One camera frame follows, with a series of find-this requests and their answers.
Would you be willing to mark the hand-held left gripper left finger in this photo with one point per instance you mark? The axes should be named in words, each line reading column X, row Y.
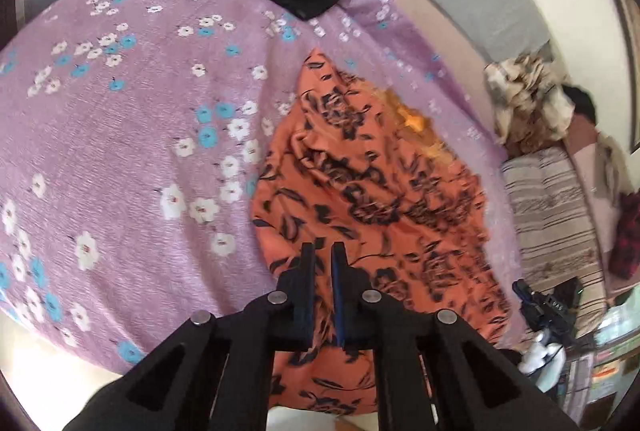
column 306, row 291

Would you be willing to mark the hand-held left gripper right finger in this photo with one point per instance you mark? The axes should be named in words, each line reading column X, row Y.
column 340, row 296

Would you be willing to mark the orange black floral garment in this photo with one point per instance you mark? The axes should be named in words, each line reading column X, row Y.
column 380, row 191

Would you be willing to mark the striped beige pillow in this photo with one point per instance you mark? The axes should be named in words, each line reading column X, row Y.
column 550, row 221

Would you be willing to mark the red plaid cloth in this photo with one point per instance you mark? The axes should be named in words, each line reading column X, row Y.
column 627, row 236

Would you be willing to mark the dark cloth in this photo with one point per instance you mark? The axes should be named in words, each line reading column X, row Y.
column 582, row 103

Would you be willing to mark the brown cream patterned blanket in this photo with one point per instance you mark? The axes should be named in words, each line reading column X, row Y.
column 525, row 101

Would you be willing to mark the purple floral bed sheet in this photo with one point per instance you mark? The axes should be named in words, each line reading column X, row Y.
column 125, row 136

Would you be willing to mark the pink mattress cover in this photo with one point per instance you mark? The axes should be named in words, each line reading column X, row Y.
column 440, row 26

